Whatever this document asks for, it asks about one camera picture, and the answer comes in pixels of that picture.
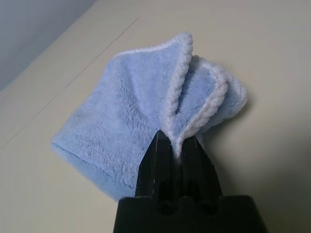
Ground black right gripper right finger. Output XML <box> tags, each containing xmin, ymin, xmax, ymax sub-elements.
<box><xmin>180</xmin><ymin>134</ymin><xmax>225</xmax><ymax>199</ymax></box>

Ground light blue terry towel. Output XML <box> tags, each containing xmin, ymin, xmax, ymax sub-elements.
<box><xmin>50</xmin><ymin>31</ymin><xmax>248</xmax><ymax>202</ymax></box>

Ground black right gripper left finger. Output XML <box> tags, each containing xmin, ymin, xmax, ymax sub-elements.
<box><xmin>134</xmin><ymin>129</ymin><xmax>182</xmax><ymax>200</ymax></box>

